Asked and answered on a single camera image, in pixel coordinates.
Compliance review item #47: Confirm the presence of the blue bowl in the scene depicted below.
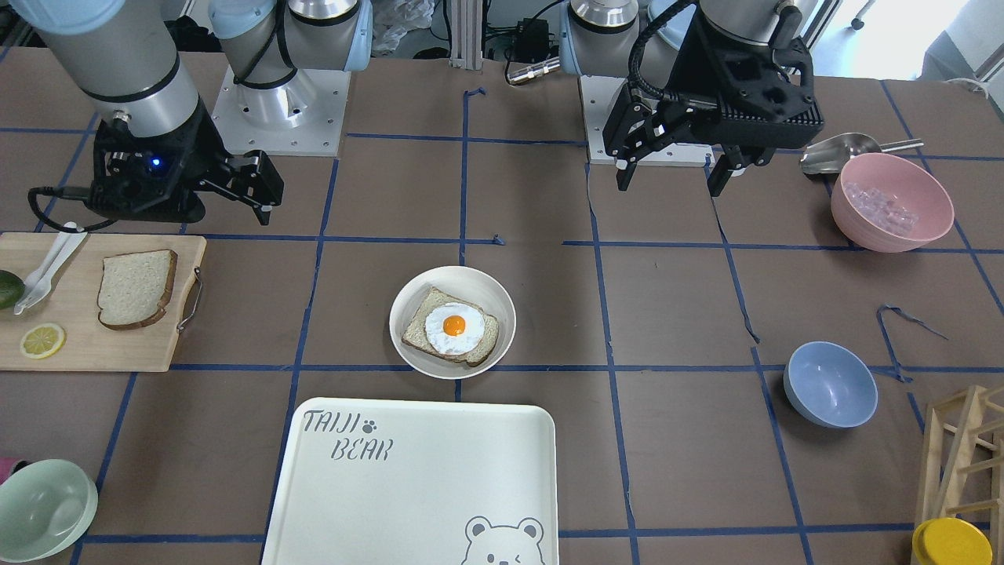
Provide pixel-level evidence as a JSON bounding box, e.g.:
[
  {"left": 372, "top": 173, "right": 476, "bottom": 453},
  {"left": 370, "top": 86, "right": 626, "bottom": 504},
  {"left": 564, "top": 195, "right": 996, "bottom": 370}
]
[{"left": 783, "top": 342, "right": 879, "bottom": 429}]

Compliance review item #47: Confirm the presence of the green bowl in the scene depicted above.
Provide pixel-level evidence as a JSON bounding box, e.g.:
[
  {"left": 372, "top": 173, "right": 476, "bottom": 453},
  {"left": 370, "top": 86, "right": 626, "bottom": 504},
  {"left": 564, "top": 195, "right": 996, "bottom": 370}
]
[{"left": 1, "top": 459, "right": 98, "bottom": 563}]

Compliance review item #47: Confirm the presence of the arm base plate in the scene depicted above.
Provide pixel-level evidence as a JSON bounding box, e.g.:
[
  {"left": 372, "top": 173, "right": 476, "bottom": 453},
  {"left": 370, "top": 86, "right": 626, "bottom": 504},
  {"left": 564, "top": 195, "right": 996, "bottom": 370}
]
[
  {"left": 211, "top": 69, "right": 354, "bottom": 158},
  {"left": 579, "top": 75, "right": 715, "bottom": 167}
]

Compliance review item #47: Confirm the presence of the fried egg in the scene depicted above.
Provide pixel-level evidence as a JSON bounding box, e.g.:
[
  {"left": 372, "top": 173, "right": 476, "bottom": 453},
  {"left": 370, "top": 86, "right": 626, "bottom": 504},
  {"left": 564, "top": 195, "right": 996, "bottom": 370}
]
[{"left": 424, "top": 303, "right": 487, "bottom": 356}]

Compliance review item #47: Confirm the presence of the yellow cup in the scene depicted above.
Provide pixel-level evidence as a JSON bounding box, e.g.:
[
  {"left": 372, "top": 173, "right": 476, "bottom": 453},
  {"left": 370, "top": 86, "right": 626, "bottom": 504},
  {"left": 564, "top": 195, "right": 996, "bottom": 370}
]
[{"left": 911, "top": 517, "right": 993, "bottom": 564}]

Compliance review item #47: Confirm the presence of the bread slice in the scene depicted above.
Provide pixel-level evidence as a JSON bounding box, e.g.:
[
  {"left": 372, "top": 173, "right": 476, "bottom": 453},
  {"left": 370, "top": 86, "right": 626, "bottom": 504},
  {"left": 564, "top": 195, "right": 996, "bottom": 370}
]
[
  {"left": 402, "top": 287, "right": 500, "bottom": 367},
  {"left": 96, "top": 248, "right": 178, "bottom": 330}
]

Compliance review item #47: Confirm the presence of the lemon slice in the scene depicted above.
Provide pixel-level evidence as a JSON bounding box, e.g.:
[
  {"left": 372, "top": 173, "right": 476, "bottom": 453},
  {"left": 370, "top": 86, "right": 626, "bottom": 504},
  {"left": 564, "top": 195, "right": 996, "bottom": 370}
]
[{"left": 19, "top": 323, "right": 66, "bottom": 360}]

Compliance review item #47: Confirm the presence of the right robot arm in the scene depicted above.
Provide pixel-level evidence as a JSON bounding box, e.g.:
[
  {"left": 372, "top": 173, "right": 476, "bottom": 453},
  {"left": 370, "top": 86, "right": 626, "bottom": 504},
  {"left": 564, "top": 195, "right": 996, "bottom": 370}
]
[{"left": 12, "top": 1, "right": 373, "bottom": 235}]

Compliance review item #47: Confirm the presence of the cream round plate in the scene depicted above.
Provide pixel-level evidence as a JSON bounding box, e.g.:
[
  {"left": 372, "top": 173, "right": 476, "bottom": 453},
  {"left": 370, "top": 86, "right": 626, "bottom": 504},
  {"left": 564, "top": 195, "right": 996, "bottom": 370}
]
[{"left": 388, "top": 265, "right": 517, "bottom": 380}]

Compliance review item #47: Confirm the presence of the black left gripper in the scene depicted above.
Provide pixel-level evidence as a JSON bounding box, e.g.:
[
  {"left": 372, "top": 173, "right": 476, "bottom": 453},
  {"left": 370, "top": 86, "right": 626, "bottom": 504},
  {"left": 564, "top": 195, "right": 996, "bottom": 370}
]
[{"left": 602, "top": 17, "right": 824, "bottom": 198}]

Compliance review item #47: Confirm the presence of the bread slice under egg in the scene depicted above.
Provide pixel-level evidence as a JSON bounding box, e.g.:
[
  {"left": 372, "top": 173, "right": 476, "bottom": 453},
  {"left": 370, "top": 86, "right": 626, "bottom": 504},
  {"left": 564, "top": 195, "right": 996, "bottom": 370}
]
[{"left": 402, "top": 287, "right": 500, "bottom": 367}]

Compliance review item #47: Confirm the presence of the metal scoop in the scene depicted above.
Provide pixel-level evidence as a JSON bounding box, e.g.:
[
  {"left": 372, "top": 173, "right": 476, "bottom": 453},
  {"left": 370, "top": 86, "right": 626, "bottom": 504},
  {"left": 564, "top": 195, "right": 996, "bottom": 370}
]
[{"left": 799, "top": 133, "right": 925, "bottom": 176}]

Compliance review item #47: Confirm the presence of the pink cloth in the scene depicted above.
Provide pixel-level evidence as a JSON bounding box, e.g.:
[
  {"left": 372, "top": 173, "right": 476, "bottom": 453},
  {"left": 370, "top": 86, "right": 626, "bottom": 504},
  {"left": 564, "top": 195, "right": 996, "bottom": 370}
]
[{"left": 0, "top": 457, "right": 30, "bottom": 485}]

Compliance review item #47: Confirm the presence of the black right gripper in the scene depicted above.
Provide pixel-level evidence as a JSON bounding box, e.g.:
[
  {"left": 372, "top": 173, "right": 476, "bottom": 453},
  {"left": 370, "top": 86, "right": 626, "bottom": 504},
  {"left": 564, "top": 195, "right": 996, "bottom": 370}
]
[{"left": 85, "top": 101, "right": 286, "bottom": 226}]

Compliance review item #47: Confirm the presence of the cream bear tray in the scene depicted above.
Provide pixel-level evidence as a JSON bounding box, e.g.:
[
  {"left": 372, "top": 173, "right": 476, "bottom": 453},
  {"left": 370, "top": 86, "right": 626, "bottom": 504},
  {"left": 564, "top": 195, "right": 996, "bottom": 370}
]
[{"left": 262, "top": 398, "right": 560, "bottom": 564}]

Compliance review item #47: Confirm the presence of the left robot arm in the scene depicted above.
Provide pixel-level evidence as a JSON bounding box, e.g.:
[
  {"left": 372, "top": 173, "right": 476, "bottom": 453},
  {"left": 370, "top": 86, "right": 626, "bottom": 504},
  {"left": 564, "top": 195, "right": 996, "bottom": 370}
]
[{"left": 558, "top": 1, "right": 824, "bottom": 197}]

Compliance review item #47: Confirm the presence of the pink bowl with ice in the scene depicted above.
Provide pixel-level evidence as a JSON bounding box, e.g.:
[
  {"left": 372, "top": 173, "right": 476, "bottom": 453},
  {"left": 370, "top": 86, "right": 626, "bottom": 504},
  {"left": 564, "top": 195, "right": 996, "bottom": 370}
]
[{"left": 831, "top": 153, "right": 956, "bottom": 253}]

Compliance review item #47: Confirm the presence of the wooden cutting board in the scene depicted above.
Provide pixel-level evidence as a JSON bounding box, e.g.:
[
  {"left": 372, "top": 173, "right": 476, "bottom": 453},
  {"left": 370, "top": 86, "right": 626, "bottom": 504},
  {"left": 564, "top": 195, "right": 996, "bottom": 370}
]
[{"left": 1, "top": 233, "right": 207, "bottom": 372}]

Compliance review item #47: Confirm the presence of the wooden dish rack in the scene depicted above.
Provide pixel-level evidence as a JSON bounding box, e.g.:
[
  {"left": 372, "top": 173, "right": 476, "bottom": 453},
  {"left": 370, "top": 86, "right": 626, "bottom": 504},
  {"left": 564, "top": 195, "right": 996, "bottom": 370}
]
[{"left": 915, "top": 385, "right": 1003, "bottom": 551}]

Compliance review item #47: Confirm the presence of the white plastic fork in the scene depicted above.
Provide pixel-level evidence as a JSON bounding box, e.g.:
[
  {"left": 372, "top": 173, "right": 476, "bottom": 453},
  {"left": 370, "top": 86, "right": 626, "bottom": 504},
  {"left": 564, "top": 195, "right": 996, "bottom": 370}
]
[{"left": 12, "top": 222, "right": 86, "bottom": 315}]

